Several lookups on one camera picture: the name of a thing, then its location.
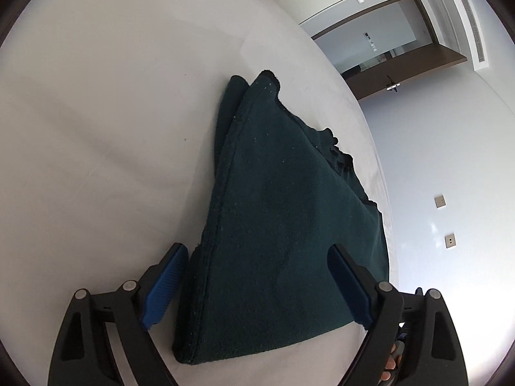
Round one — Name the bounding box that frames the white ceiling air vent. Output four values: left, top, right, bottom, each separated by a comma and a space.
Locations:
458, 0, 490, 63

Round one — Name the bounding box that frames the brown door frame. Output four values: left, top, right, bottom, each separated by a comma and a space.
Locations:
311, 0, 440, 51

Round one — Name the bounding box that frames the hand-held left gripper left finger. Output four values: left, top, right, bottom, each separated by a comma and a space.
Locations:
47, 242, 190, 386

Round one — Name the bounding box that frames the brown door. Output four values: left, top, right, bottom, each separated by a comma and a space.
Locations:
349, 41, 470, 101

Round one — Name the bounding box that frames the person's left hand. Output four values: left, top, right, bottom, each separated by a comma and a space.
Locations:
380, 340, 404, 383

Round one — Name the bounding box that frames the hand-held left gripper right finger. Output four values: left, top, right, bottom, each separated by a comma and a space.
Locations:
328, 243, 469, 386

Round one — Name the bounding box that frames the bed with white sheet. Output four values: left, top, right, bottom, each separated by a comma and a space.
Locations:
0, 0, 400, 386

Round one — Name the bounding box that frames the dark green towel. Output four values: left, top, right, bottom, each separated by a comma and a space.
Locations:
172, 70, 390, 366

